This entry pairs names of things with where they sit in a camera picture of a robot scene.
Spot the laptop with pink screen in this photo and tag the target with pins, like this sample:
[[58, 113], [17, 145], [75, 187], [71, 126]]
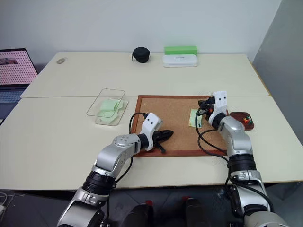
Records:
[[14, 68]]

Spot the clear plastic box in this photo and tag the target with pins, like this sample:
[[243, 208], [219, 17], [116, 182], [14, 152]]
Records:
[[107, 107]]

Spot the brown wooden tray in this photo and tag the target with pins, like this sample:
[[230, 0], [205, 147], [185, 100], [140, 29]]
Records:
[[239, 118]]

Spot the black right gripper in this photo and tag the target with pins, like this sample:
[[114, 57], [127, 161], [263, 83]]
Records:
[[208, 106]]

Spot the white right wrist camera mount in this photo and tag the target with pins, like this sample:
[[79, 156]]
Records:
[[220, 100]]

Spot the dark rounded shape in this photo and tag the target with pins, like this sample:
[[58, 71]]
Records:
[[142, 214], [195, 211]]

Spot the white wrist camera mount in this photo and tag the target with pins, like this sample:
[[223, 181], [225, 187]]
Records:
[[149, 123], [220, 100]]

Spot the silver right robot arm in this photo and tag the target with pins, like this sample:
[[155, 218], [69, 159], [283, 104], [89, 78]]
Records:
[[239, 146]]

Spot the white rectangular case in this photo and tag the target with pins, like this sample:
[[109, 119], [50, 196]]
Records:
[[180, 60]]

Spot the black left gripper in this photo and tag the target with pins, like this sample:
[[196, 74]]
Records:
[[158, 136]]

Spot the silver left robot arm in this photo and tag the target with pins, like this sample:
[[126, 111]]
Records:
[[111, 156]]

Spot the green rectangular box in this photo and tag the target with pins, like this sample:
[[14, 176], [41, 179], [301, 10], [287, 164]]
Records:
[[180, 50]]

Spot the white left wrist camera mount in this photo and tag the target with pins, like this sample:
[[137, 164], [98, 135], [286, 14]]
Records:
[[149, 123]]

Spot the green sticky note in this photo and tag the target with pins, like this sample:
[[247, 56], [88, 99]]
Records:
[[194, 117], [106, 114], [109, 105], [122, 106]]

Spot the wood-framed cork board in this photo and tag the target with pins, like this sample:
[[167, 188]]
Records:
[[175, 118]]

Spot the yellow pushpin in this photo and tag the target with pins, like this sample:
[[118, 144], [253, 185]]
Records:
[[190, 123]]

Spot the black round zip pouch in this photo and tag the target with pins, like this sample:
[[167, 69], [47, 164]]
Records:
[[141, 55]]

